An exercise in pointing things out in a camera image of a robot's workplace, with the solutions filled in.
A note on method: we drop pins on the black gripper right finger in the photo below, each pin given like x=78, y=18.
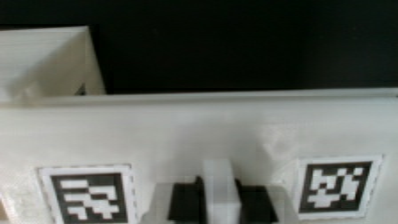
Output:
x=259, y=211

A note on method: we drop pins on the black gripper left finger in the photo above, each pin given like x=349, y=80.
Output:
x=188, y=210

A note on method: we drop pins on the white cabinet body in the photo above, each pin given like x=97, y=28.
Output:
x=49, y=64

